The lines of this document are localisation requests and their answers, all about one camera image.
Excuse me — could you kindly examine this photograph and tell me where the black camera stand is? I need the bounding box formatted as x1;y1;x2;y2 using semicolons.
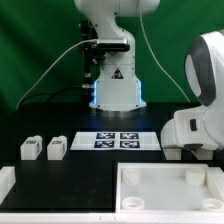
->
79;20;97;98

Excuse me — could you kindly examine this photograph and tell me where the silver camera on stand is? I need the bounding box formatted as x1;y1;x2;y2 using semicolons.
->
97;38;130;52

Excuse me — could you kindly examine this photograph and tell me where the white marker plate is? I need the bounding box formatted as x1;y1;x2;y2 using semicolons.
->
71;132;160;151

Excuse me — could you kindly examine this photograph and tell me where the white front rail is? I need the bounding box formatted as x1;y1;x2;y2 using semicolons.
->
0;213;224;224

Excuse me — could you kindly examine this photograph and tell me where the grey camera cable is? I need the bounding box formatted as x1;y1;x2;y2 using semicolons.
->
15;39;98;110

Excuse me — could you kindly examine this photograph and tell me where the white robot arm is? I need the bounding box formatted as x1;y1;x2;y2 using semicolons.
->
74;0;224;150

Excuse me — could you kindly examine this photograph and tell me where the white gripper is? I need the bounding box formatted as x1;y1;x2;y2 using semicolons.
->
161;108;224;150

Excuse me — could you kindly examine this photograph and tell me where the black cable on table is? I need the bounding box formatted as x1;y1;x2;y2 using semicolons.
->
19;85;93;108

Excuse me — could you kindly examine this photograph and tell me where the white square tabletop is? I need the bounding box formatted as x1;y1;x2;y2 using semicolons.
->
116;163;224;213

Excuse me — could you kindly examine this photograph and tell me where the white left obstacle block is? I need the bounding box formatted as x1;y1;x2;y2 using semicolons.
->
0;167;16;205

